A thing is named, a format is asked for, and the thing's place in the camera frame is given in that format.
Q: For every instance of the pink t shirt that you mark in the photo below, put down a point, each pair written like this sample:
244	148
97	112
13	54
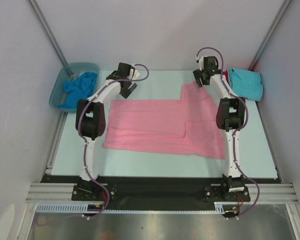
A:
181	127

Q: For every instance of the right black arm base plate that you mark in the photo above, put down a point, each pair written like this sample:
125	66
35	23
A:
219	193

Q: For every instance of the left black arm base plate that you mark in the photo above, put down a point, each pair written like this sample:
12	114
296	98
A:
93	193

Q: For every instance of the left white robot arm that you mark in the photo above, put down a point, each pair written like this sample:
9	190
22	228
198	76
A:
91	119

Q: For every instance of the folded red t shirt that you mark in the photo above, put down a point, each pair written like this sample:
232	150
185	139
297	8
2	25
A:
225	83

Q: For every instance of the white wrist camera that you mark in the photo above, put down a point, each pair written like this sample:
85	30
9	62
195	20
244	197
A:
202	65
134	73

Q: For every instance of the aluminium corner post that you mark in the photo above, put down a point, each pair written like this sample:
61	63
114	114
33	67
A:
35	8
270	33

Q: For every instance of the right aluminium corner post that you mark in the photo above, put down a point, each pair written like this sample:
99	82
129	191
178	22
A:
270	33

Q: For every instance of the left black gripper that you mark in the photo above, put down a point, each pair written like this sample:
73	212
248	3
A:
129	91

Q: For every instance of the left aluminium corner post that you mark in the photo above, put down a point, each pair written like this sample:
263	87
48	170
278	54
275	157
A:
35	8

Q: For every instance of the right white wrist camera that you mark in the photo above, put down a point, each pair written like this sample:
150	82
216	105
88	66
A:
202	65

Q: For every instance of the slotted cable duct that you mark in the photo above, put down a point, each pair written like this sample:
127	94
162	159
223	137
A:
93	208

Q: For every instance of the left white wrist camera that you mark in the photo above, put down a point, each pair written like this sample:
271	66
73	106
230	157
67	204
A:
134	73

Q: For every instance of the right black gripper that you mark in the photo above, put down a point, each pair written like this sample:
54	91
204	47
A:
199	76

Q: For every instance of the crumpled blue t shirt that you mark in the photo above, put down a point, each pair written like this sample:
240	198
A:
80	88

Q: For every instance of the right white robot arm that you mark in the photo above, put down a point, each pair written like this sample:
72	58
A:
230	119

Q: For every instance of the aluminium front rail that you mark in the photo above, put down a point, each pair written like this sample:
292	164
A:
62	192

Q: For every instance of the folded light blue t shirt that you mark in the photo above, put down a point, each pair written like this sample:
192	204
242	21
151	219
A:
246	83

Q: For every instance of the translucent blue plastic bin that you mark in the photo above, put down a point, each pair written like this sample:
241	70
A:
70	72

